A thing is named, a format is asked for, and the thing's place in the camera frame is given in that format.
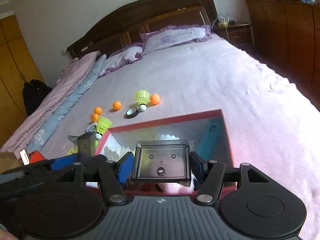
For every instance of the clear plastic case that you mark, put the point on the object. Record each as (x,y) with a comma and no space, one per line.
(161,162)

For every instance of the red box lid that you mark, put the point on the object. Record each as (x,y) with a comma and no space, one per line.
(37,156)

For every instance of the black backpack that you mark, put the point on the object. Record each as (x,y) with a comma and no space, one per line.
(36,97)

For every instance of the purple frilled pillow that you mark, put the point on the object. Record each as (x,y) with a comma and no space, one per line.
(175,37)
(122,57)

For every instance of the wooden headboard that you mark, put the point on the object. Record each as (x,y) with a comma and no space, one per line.
(140,17)

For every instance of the yellow shuttlecock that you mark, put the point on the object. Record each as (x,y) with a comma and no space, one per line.
(103,125)
(142,97)

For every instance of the red cardboard box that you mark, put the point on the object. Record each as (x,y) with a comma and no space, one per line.
(175,121)

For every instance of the yellow wooden wardrobe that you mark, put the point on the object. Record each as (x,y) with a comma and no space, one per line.
(12,67)

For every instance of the blue floral quilt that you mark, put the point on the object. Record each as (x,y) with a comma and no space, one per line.
(72,102)

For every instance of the pink fluffy blanket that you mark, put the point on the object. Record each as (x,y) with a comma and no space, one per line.
(262,142)

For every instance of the pink quilt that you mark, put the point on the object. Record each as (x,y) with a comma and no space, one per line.
(50,100)

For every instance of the grey plastic piece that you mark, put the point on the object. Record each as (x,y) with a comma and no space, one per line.
(86,145)

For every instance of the black tape roll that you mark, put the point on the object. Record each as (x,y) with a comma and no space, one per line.
(131,112)

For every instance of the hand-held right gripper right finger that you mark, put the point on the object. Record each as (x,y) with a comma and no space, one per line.
(197,166)

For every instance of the wooden nightstand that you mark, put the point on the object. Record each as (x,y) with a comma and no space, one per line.
(235,33)

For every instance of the smartphone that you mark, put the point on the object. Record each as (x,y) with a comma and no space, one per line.
(24,155)

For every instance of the brown cardboard box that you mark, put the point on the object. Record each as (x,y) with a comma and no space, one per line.
(8,161)

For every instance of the pale bed sheet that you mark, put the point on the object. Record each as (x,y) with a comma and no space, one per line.
(187,75)

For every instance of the orange ping pong ball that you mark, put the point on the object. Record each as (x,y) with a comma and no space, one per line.
(98,110)
(95,117)
(117,105)
(155,99)

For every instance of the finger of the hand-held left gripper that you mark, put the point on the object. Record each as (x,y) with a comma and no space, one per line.
(95,160)
(62,162)

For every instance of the white shuttlecock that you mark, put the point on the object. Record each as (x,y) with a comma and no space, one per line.
(112,152)
(172,137)

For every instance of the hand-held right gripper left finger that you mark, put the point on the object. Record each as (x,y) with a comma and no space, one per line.
(126,167)

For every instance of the wooden dresser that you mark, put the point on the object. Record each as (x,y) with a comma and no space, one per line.
(287,37)

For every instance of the white power strip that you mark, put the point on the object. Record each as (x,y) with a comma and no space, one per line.
(223,20)

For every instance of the yellow plush bear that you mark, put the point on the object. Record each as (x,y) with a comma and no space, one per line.
(71,152)

